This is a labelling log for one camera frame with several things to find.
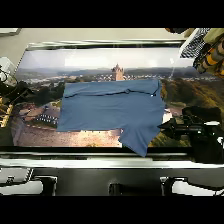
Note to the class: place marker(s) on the black and white checked shirt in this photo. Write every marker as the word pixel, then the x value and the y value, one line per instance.
pixel 193 45

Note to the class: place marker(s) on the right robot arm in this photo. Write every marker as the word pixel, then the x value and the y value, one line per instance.
pixel 207 143

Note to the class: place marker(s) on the silver frame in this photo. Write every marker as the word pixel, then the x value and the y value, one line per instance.
pixel 100 162

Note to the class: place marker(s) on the blue T-shirt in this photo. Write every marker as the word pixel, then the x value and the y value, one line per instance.
pixel 110 110

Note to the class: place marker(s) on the yellow and black striped garment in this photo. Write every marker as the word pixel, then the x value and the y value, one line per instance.
pixel 213 60

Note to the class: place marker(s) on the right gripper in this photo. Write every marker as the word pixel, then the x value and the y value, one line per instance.
pixel 175 128

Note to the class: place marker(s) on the olive garment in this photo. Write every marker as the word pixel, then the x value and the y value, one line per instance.
pixel 215 35

